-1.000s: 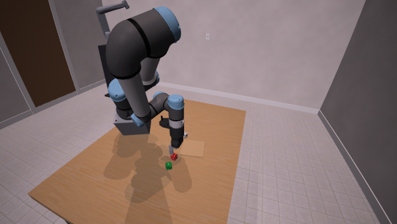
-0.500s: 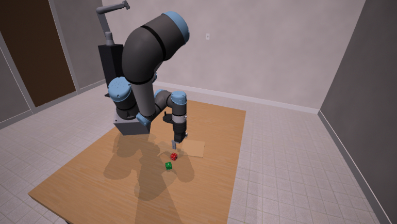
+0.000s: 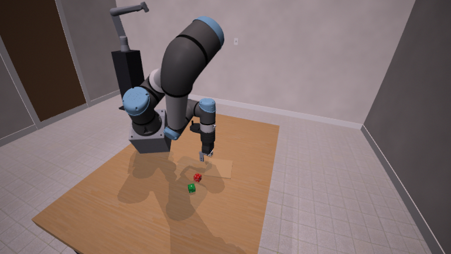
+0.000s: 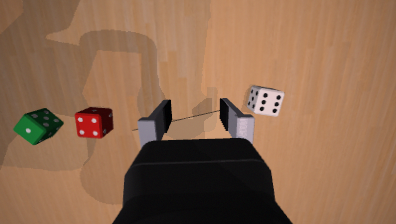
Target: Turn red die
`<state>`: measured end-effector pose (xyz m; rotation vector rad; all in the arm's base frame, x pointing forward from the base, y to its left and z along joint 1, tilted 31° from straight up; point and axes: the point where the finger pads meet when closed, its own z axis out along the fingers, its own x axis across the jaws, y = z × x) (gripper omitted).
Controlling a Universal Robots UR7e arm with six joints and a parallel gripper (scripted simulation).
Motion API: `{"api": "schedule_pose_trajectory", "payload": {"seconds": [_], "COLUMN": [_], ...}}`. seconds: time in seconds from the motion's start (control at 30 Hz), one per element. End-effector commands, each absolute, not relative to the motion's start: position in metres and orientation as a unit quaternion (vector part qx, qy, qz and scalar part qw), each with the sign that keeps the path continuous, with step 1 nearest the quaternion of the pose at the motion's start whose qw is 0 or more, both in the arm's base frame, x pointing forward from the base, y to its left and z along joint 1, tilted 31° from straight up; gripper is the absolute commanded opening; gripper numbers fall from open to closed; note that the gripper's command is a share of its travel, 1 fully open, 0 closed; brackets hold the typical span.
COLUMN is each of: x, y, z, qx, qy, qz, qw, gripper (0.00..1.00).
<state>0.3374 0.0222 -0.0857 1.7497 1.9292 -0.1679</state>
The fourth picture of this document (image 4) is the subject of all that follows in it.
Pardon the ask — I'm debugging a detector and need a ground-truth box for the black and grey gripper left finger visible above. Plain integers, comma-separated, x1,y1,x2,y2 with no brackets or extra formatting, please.
137,100,172,148

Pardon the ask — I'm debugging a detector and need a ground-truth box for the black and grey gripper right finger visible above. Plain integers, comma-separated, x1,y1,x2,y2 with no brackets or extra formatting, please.
220,98,255,145

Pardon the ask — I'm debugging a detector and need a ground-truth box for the green die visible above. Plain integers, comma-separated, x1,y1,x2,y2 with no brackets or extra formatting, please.
13,108,64,145

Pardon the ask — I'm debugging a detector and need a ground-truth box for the red die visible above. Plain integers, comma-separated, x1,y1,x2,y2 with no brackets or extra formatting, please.
75,107,113,138

